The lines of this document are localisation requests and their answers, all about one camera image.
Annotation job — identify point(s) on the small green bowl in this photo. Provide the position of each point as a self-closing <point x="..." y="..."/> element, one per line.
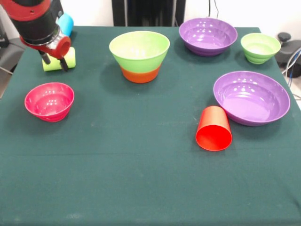
<point x="259" y="50"/>

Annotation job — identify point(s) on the yellow-green cup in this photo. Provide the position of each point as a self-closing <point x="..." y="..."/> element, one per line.
<point x="70" y="58"/>

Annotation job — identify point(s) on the orange bowl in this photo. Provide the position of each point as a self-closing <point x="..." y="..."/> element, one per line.
<point x="141" y="76"/>

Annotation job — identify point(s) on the pink bowl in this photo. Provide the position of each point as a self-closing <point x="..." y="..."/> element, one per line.
<point x="49" y="106"/>

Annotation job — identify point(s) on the purple bowl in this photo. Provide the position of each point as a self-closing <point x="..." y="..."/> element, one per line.
<point x="207" y="35"/>
<point x="251" y="101"/>

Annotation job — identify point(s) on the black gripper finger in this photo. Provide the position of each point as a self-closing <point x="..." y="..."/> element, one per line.
<point x="64" y="64"/>
<point x="45" y="57"/>

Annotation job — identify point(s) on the red cup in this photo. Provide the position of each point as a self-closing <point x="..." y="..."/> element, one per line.
<point x="214" y="139"/>

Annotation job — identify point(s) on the large green bowl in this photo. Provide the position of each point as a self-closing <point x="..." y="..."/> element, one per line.
<point x="138" y="51"/>

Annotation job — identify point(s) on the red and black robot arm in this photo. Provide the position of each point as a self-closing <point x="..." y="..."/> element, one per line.
<point x="35" y="21"/>

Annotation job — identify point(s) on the black chair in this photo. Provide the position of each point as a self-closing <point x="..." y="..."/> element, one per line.
<point x="9" y="54"/>
<point x="290" y="50"/>

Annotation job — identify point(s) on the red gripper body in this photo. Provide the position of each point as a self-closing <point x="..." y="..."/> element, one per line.
<point x="60" y="48"/>

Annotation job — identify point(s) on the dark green tablecloth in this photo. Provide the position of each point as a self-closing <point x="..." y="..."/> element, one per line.
<point x="141" y="176"/>

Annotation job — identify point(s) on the blue cup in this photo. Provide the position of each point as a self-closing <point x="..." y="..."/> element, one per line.
<point x="67" y="23"/>

